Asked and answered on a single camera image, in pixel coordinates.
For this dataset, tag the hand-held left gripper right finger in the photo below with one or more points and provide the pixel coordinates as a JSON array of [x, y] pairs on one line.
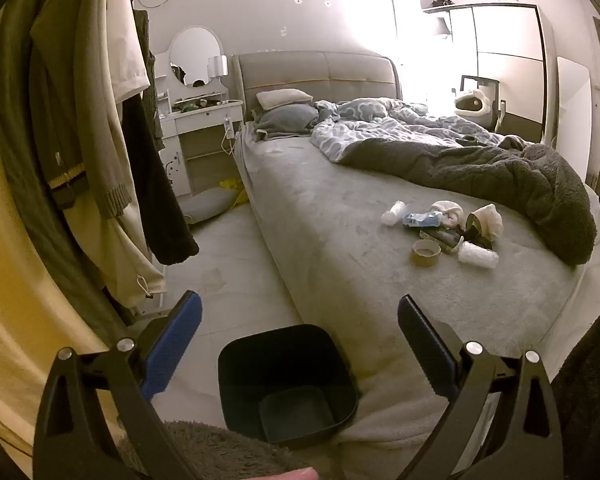
[[425, 341]]

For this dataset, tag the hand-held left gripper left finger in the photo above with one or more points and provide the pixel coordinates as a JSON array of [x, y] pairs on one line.
[[172, 345]]

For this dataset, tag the black plastic bin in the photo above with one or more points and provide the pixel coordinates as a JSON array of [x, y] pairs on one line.
[[240, 360]]

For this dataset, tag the black packet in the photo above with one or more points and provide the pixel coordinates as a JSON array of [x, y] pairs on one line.
[[442, 240]]

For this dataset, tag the blue tissue pack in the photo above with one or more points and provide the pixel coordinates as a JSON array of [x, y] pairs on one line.
[[421, 219]]

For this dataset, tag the white towel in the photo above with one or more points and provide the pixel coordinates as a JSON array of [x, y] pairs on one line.
[[447, 210]]

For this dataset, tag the person's right forearm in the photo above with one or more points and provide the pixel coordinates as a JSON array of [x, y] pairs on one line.
[[590, 385]]

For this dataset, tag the person's left hand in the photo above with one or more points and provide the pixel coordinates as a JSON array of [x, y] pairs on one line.
[[300, 473]]

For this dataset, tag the brown tape roll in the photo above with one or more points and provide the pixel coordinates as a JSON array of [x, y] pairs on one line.
[[417, 255]]

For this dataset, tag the clear plastic bag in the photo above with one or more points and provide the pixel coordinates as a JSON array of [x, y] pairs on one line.
[[477, 256]]

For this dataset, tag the person's grey fleece robe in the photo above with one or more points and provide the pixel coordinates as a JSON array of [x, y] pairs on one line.
[[205, 450]]

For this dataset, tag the dark brown paper wrapper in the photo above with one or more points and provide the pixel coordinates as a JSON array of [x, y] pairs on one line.
[[472, 227]]

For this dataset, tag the clear bubble wrap roll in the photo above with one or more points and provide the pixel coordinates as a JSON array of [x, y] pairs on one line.
[[393, 213]]

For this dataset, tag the white crumpled cloth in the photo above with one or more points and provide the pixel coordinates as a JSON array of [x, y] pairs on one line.
[[490, 220]]

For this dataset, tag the grey floor cushion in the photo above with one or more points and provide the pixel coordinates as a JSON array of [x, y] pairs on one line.
[[207, 205]]

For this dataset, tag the bed with grey sheet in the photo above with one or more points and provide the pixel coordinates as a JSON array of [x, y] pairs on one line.
[[330, 220]]

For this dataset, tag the black hanging garment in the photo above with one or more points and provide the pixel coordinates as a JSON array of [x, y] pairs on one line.
[[155, 190]]

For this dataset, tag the yellow bag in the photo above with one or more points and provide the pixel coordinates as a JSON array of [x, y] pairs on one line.
[[232, 190]]

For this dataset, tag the cream curtain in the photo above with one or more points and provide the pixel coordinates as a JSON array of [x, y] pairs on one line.
[[10, 270]]

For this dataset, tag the dark grey fleece blanket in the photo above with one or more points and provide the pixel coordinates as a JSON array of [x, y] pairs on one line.
[[505, 180]]

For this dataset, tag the taupe knit sweater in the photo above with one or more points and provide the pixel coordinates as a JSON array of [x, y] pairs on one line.
[[105, 150]]

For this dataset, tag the blue patterned duvet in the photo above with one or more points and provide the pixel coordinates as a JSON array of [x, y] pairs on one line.
[[380, 127]]

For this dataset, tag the white vanity table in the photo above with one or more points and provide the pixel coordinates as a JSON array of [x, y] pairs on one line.
[[200, 125]]

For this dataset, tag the clutter on vanity table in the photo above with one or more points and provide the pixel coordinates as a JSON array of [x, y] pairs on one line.
[[195, 105]]

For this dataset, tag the grey pillow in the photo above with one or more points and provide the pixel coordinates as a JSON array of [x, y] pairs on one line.
[[285, 121]]

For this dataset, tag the olive jacket with striped hem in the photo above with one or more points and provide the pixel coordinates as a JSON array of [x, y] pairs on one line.
[[45, 110]]

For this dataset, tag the beige pillow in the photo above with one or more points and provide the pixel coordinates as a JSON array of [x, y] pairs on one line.
[[282, 98]]

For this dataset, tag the white panel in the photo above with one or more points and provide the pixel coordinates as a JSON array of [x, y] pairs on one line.
[[574, 105]]

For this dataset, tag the silver table lamp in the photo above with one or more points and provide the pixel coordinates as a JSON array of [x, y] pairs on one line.
[[218, 66]]

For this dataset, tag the dark green knit garment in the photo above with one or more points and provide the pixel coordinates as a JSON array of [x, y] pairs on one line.
[[147, 60]]

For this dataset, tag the grey upholstered headboard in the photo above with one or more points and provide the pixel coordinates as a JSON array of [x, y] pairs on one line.
[[320, 72]]

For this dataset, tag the oval vanity mirror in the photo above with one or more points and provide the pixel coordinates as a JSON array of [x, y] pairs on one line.
[[195, 55]]

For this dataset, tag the white t-shirt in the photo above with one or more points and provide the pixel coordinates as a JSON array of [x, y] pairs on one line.
[[127, 50]]

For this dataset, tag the black metal frame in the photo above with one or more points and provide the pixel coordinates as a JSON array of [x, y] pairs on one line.
[[492, 87]]

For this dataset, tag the white wardrobe with black frame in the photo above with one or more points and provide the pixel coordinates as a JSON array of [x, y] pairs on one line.
[[505, 60]]

